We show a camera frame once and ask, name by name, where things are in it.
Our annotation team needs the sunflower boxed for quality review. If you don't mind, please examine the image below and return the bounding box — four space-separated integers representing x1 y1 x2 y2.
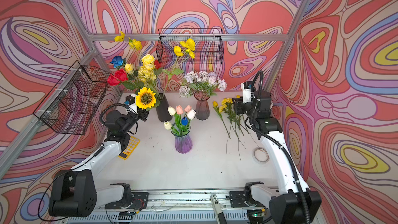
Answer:
135 87 160 111

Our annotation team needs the yellow carnation stem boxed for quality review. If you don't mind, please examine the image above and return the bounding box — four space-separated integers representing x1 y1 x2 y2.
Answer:
232 114 246 161
218 105 231 154
221 97 246 148

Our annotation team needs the purple glass tulip vase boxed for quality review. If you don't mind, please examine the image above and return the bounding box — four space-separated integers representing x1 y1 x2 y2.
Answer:
171 123 193 154

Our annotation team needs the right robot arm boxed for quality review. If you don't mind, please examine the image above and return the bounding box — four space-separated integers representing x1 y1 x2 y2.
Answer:
232 71 322 224

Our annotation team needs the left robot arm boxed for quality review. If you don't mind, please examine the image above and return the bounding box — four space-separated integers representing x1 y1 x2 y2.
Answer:
48 94 148 217

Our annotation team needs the black vase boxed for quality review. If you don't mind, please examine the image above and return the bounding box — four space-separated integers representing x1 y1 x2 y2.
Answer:
155 93 172 122

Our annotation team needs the red grey glass vase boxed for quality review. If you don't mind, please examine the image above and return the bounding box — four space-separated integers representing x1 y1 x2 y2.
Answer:
194 91 210 120

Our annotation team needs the mixed rose bouquet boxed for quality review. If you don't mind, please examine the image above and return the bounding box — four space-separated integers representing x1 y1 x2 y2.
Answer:
107 32 164 100

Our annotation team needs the yellow calculator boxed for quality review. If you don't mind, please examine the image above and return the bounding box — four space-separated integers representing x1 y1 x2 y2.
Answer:
118 136 141 160

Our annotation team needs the white tape roll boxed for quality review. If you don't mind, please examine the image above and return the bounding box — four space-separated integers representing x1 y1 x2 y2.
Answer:
252 147 269 164

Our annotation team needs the tulip bunch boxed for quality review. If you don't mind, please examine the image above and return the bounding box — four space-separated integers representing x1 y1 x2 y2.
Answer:
163 105 197 131

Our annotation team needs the blue tulip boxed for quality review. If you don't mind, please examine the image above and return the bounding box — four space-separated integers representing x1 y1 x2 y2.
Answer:
181 117 189 126

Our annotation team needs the yellow and lilac bouquet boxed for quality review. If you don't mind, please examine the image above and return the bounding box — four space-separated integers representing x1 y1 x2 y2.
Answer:
173 38 228 98

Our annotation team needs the left black wire basket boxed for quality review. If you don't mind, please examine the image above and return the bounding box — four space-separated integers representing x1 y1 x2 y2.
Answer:
33 61 110 135

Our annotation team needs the black wire basket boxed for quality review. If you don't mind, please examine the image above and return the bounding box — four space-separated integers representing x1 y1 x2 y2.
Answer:
156 28 224 65
33 61 110 135

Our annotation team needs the back black wire basket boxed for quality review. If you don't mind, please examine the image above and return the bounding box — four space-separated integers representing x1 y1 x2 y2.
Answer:
156 28 224 65

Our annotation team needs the tool on front rail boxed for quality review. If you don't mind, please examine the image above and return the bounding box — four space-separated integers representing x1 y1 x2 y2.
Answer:
210 195 227 224

